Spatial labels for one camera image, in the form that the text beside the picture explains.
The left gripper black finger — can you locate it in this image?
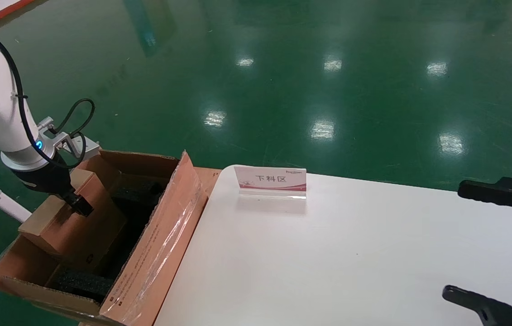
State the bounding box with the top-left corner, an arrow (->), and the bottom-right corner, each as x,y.
61,191 -> 95,217

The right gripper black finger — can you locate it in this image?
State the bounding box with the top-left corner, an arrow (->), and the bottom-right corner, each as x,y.
458,177 -> 512,227
441,285 -> 512,326

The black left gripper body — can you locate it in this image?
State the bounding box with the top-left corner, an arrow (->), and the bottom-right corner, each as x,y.
11,153 -> 75,198

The small brown cardboard box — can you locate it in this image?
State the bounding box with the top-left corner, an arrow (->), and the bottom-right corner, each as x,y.
18,168 -> 128,273

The large open cardboard box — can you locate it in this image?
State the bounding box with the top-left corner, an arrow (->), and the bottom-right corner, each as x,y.
0,149 -> 223,326

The black foam block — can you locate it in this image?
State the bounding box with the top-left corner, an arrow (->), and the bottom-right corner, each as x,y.
111,178 -> 167,210

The flat black foam pad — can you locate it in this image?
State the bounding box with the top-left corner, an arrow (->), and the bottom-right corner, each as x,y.
50,268 -> 117,303

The acrylic table sign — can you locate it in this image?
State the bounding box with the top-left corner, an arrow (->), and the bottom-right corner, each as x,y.
233,165 -> 307,200

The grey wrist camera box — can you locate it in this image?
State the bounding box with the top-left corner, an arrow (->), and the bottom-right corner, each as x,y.
38,116 -> 101,162

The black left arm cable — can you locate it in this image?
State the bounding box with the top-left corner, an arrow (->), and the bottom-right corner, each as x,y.
0,24 -> 96,169

